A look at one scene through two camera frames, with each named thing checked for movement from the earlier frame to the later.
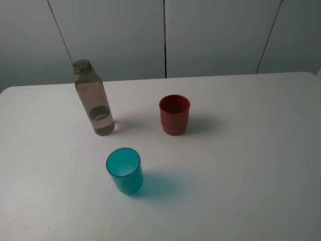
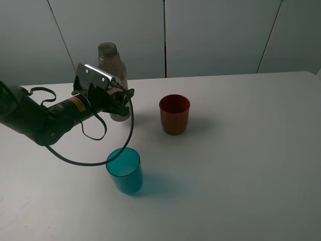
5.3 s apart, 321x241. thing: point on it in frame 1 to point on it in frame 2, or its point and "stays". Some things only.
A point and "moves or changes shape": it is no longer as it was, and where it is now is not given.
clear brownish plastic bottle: (91, 89) moves or changes shape
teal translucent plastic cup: (124, 165) stays
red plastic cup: (174, 114) stays
